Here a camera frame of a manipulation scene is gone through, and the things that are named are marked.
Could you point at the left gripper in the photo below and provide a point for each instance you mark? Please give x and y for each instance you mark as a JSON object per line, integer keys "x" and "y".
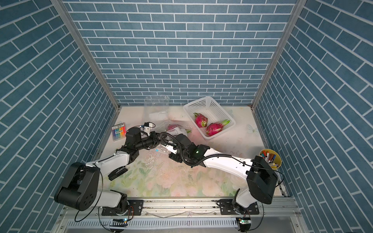
{"x": 154, "y": 140}

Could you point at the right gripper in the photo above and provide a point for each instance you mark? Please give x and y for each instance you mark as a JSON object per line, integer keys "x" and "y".
{"x": 175, "y": 157}

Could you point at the zip-top bag with label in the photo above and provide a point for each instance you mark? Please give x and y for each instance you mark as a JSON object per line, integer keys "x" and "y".
{"x": 156, "y": 110}

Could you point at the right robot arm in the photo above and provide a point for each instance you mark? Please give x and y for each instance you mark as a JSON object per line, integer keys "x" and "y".
{"x": 261, "y": 179}

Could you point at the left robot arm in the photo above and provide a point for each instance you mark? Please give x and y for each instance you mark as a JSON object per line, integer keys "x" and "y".
{"x": 82, "y": 185}

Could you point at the rainbow colour card pack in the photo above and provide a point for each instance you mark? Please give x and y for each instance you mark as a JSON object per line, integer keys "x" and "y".
{"x": 118, "y": 131}

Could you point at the white plastic basket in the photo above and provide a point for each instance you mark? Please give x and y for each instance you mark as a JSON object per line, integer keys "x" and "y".
{"x": 210, "y": 108}

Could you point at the yellow cup of markers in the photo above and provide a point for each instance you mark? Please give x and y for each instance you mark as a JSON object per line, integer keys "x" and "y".
{"x": 272, "y": 158}

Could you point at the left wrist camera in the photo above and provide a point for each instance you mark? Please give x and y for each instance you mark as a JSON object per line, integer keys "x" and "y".
{"x": 146, "y": 128}

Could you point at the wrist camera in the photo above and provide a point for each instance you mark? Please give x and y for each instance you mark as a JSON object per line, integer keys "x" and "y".
{"x": 146, "y": 128}
{"x": 171, "y": 149}

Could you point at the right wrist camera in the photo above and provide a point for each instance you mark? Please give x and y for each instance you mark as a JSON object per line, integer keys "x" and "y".
{"x": 171, "y": 149}

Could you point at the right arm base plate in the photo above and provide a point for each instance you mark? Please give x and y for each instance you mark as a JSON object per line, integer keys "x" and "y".
{"x": 230, "y": 207}

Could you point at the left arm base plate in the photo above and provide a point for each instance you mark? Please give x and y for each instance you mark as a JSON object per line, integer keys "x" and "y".
{"x": 130, "y": 208}

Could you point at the aluminium front rail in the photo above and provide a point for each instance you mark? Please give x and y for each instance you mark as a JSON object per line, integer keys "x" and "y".
{"x": 188, "y": 215}

